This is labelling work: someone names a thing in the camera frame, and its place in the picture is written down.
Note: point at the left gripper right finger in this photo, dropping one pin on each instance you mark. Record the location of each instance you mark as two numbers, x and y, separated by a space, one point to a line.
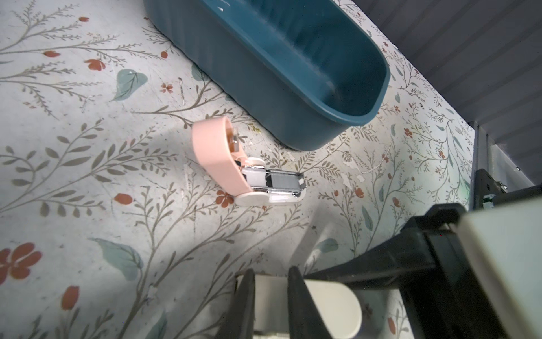
303 316

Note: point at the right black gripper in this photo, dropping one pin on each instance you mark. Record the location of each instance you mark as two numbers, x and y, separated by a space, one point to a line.
427 264

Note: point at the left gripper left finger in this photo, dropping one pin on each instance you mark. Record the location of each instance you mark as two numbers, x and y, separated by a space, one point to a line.
239 319

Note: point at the beige mini stapler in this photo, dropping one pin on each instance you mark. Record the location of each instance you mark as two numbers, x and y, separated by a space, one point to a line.
337 305

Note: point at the pink mini stapler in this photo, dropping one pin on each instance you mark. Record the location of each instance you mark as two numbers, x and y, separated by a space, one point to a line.
218 151

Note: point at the teal plastic tray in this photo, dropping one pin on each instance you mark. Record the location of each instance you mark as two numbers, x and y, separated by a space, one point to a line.
303 69

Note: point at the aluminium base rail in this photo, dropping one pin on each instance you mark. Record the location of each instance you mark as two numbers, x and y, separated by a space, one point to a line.
496 180

